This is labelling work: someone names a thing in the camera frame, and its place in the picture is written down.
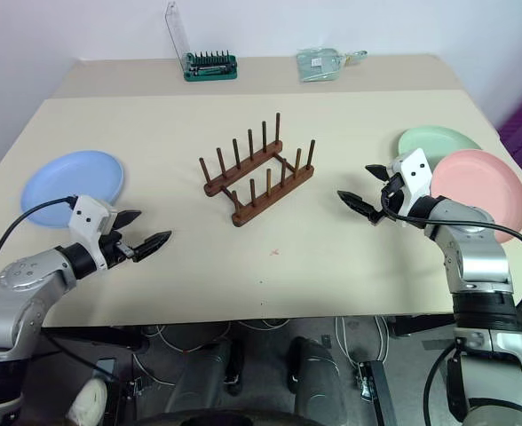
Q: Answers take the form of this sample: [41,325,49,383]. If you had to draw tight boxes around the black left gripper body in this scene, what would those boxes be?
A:
[98,215,137,269]

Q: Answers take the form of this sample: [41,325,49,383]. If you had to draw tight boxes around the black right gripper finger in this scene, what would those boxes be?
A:
[364,163,393,183]
[336,190,376,222]

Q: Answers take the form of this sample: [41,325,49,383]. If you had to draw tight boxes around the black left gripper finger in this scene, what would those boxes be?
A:
[113,209,143,232]
[132,229,174,264]

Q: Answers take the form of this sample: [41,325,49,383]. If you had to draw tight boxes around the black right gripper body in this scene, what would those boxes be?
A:
[368,174,407,225]

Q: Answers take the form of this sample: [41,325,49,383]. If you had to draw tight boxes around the wooden dish rack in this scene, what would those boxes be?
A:
[198,112,317,229]

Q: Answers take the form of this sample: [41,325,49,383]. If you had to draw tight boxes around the green plate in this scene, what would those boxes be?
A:
[396,125,485,169]

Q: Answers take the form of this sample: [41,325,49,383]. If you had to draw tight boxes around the blue plate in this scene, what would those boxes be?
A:
[20,150,125,230]

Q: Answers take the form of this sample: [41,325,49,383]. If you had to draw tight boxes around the red plate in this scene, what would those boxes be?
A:
[430,148,522,245]

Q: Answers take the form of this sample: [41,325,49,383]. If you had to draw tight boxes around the clear plastic bag package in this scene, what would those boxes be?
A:
[296,46,370,83]

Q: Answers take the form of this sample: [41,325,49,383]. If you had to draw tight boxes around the dark rounded robot leg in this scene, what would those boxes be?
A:
[286,335,347,421]
[170,337,246,418]

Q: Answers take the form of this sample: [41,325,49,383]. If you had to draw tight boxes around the white cloth bundle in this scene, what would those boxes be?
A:
[65,378,108,426]

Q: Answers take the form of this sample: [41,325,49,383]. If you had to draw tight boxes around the green screwdriver bit set case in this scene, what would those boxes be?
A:
[162,0,240,83]

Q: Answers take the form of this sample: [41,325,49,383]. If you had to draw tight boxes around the black table foot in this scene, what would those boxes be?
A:
[355,359,399,426]

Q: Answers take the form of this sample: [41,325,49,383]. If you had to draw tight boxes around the dark rounded robot torso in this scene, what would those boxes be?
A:
[130,406,349,426]

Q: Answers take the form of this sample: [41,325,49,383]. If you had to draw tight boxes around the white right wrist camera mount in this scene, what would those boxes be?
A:
[387,147,435,228]

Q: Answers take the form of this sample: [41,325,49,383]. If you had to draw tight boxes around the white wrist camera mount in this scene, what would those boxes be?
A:
[387,147,435,228]
[67,196,119,270]

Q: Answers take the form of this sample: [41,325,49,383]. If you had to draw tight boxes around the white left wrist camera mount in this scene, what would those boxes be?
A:
[67,196,119,270]

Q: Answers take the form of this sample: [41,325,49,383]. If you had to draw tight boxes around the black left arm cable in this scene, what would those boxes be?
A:
[0,196,76,301]

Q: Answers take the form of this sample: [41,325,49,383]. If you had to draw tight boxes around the white floor cable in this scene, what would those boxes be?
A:
[132,319,233,387]
[333,315,391,369]

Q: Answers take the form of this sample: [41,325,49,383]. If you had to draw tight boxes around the black table frame bar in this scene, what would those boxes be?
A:
[384,313,458,340]

